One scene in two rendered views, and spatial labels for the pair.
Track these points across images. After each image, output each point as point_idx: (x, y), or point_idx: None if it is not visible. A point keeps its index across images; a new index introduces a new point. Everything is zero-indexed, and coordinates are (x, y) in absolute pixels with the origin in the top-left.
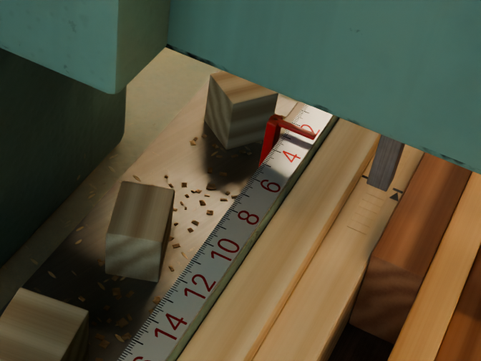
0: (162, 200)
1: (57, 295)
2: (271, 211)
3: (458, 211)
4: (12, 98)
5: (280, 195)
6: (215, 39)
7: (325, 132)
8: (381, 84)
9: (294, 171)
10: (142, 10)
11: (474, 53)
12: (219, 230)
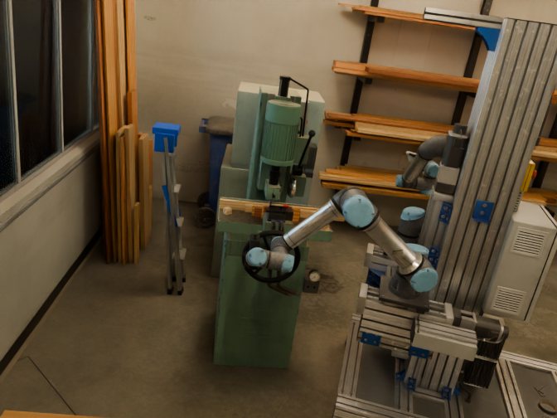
0: None
1: None
2: (262, 201)
3: None
4: (266, 199)
5: (263, 201)
6: (264, 189)
7: (272, 202)
8: (265, 191)
9: (266, 201)
10: (261, 185)
11: (266, 189)
12: (258, 200)
